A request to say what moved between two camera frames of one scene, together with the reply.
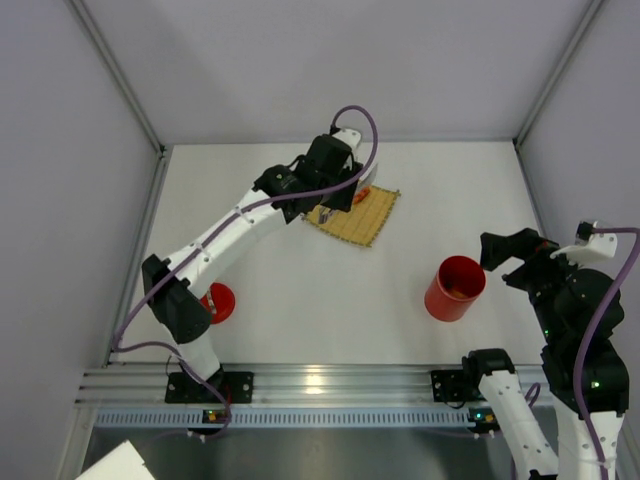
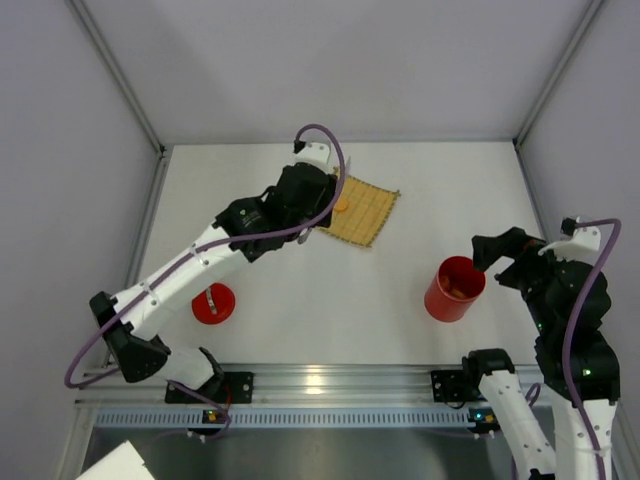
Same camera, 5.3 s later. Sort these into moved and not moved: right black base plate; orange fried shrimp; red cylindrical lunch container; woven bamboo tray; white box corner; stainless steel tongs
Moved: stainless steel tongs; orange fried shrimp
Not moved: right black base plate; white box corner; red cylindrical lunch container; woven bamboo tray
